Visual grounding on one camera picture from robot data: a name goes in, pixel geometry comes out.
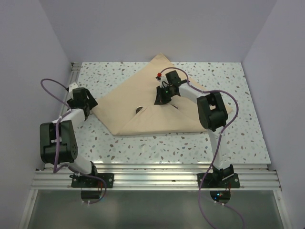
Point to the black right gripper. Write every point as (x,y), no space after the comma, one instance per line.
(160,100)

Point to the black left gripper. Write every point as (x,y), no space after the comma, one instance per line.
(91,102)

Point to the steel instrument tray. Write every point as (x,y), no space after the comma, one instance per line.
(138,109)

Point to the beige cloth mat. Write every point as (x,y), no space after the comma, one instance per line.
(117,109)

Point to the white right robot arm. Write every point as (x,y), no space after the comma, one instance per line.
(211,111)

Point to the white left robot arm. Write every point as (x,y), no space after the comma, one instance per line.
(57,138)

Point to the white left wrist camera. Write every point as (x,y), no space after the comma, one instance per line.
(72,86)

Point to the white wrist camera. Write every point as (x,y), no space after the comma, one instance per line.
(72,86)
(161,78)

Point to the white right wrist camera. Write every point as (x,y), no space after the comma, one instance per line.
(161,78)

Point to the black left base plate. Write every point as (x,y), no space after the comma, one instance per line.
(102,180)

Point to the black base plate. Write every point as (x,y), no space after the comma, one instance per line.
(229,182)
(102,180)

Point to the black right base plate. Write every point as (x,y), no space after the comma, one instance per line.
(229,182)

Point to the aluminium rail frame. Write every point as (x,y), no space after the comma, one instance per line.
(173,160)

